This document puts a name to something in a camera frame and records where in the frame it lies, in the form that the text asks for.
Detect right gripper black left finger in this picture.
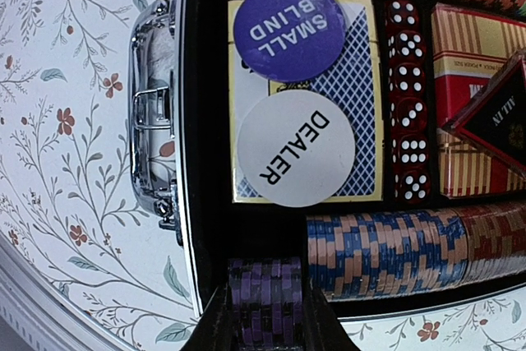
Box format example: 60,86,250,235
196,283,237,350

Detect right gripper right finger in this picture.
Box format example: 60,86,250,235
302,284,360,351

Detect purple black chip stack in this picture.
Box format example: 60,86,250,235
228,257,303,350

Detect aluminium poker case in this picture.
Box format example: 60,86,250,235
129,0,525,312

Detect black red triangle piece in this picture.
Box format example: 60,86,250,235
442,48,525,173

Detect red card deck box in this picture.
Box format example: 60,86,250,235
431,3,525,198

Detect blue poker chip stack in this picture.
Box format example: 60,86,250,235
307,210,468,301

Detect floral table mat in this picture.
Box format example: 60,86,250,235
1,0,525,350

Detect white dealer button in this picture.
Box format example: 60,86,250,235
236,90,356,208

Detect blue card deck box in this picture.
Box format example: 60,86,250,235
228,0,384,204

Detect red dice row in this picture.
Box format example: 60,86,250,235
385,0,431,205

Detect purple small blind button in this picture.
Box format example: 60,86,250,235
233,0,346,82

